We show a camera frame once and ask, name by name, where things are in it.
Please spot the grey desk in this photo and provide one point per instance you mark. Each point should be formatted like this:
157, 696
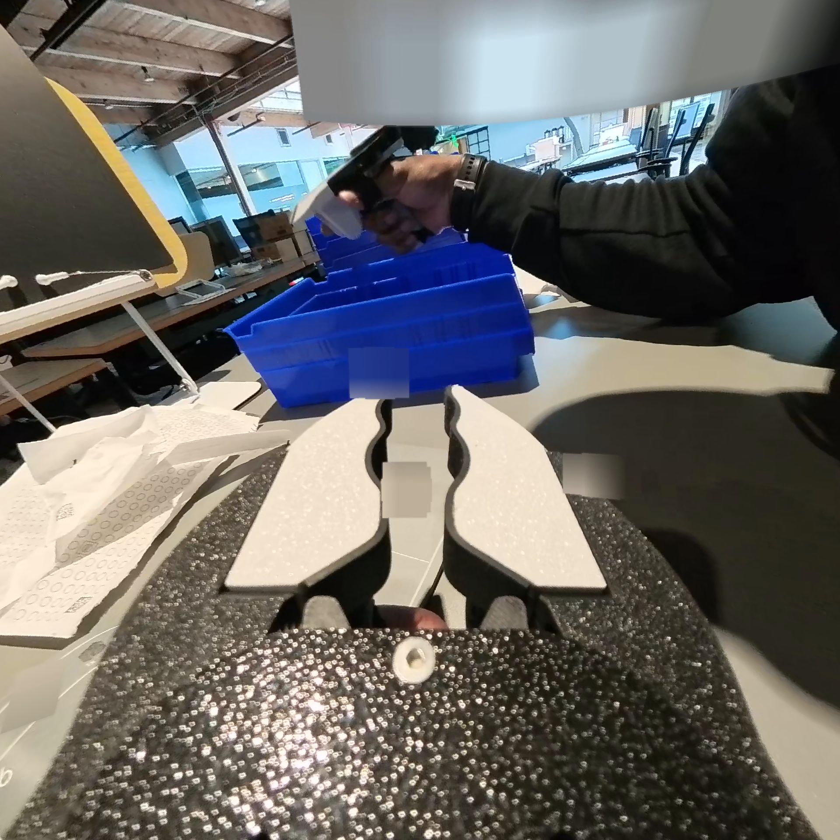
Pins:
656, 367

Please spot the black wristwatch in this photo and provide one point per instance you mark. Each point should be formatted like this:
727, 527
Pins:
469, 174

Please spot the black monitor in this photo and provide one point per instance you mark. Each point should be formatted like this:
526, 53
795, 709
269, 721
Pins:
220, 239

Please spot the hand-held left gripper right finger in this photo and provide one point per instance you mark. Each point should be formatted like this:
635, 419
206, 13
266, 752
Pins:
518, 505

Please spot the person's right forearm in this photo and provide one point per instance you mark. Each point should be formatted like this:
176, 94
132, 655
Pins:
623, 229

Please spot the crumpled white paper pile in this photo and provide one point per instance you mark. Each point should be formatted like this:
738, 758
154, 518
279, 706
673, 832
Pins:
118, 472

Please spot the wooden background desk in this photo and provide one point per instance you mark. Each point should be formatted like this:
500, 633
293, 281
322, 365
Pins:
98, 334

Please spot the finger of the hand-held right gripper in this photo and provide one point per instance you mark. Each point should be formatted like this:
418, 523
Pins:
342, 218
313, 205

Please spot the white tray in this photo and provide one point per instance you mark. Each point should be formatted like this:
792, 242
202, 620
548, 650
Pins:
200, 290

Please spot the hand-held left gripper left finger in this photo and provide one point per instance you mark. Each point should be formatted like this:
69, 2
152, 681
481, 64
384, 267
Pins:
315, 499

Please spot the blue plastic bin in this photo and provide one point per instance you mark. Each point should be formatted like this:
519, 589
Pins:
394, 321

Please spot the cardboard boxes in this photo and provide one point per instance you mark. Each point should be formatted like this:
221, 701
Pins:
272, 229

